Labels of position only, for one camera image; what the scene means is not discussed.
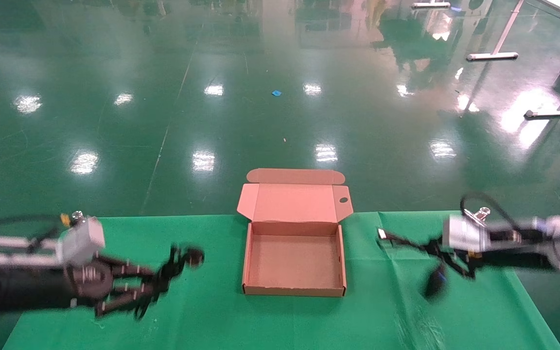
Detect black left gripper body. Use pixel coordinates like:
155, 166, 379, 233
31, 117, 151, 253
64, 260, 115, 307

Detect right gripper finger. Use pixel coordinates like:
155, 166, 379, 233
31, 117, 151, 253
422, 265, 450, 300
406, 236, 443, 254

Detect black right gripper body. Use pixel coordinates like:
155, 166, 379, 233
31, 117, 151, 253
431, 241, 486, 281

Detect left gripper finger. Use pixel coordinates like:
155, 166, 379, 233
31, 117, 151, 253
94, 283, 170, 320
107, 250, 183, 286

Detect black power cable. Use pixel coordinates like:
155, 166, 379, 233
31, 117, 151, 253
161, 245, 206, 292

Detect open brown cardboard box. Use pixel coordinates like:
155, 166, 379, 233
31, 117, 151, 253
237, 168, 354, 298

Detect green table cloth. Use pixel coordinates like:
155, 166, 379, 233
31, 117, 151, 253
2, 211, 560, 350

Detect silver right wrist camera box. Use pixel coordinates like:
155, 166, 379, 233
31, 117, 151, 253
442, 214, 492, 253

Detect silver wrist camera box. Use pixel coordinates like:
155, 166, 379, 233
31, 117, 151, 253
442, 214, 492, 253
58, 216, 106, 267

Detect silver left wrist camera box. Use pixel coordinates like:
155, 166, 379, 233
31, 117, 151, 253
58, 216, 106, 267

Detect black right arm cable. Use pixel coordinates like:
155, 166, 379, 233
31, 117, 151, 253
460, 192, 521, 229

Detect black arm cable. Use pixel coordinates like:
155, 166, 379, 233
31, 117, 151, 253
460, 192, 521, 229
0, 215, 64, 244

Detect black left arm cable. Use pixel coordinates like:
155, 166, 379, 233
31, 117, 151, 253
0, 215, 64, 244

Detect white table frame legs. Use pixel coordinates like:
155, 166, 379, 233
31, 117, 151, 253
467, 0, 560, 119

